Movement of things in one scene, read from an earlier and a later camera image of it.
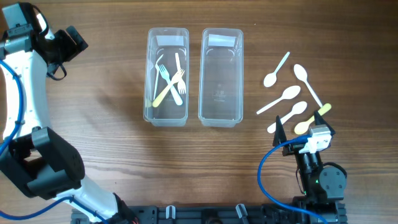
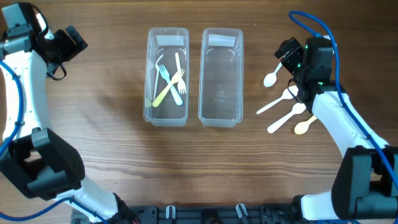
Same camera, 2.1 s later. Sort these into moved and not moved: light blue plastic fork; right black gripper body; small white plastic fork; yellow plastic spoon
Moved: right black gripper body
Not moved: light blue plastic fork; small white plastic fork; yellow plastic spoon
